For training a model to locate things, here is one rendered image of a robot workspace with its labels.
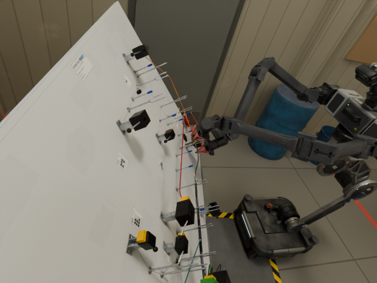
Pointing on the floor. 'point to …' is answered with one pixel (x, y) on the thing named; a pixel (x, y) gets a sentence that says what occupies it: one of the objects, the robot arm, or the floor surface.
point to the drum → (282, 120)
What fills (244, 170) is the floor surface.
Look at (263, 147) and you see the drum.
